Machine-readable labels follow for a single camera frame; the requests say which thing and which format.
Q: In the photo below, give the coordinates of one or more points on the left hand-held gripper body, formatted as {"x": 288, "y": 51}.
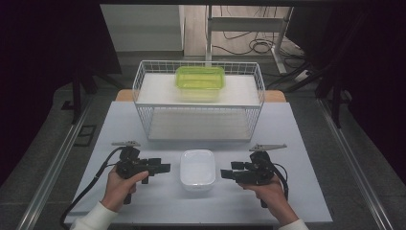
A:
{"x": 129, "y": 163}

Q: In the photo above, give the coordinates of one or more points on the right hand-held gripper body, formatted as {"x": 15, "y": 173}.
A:
{"x": 258, "y": 169}

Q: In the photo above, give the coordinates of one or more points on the white plastic container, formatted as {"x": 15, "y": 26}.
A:
{"x": 197, "y": 169}

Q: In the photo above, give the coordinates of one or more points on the green translucent plastic container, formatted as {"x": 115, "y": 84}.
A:
{"x": 199, "y": 80}

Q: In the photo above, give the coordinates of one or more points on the person's left hand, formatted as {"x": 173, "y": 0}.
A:
{"x": 119, "y": 188}

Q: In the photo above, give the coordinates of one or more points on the person's right hand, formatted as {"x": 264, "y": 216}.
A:
{"x": 274, "y": 198}

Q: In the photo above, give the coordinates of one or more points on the wooden table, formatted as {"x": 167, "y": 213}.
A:
{"x": 123, "y": 95}

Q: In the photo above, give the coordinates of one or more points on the dark metal stand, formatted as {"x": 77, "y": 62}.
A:
{"x": 335, "y": 96}
{"x": 76, "y": 92}

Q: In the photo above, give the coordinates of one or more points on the white power strip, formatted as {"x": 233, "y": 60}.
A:
{"x": 301, "y": 75}

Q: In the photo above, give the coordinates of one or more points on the white cabinet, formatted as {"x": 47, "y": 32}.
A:
{"x": 142, "y": 28}

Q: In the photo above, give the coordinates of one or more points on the dark curtain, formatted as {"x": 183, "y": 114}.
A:
{"x": 360, "y": 57}
{"x": 48, "y": 44}

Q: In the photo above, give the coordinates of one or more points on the aluminium floor rail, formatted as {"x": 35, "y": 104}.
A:
{"x": 354, "y": 169}
{"x": 54, "y": 169}

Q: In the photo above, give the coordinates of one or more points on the white metal desk frame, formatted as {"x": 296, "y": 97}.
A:
{"x": 249, "y": 24}

